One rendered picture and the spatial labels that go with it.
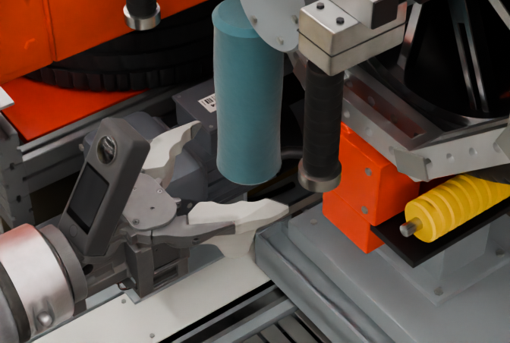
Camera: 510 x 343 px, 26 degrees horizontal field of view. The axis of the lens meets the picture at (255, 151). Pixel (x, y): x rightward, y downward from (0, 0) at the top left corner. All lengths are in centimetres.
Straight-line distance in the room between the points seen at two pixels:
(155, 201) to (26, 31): 67
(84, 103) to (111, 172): 106
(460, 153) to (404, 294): 48
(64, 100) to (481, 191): 84
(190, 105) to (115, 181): 80
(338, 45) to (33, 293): 34
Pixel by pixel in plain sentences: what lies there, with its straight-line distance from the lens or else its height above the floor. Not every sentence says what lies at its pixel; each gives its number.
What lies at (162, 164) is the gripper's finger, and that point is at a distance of 101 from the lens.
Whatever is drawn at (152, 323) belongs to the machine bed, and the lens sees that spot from 186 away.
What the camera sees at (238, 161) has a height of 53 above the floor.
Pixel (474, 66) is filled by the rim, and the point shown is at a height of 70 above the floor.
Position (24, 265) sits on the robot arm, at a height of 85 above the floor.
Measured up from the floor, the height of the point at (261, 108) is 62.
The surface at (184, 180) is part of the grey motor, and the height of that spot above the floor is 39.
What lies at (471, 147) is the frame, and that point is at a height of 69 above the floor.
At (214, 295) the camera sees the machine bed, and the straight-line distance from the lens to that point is 189.
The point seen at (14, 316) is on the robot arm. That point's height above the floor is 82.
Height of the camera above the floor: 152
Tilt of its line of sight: 42 degrees down
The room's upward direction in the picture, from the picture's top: straight up
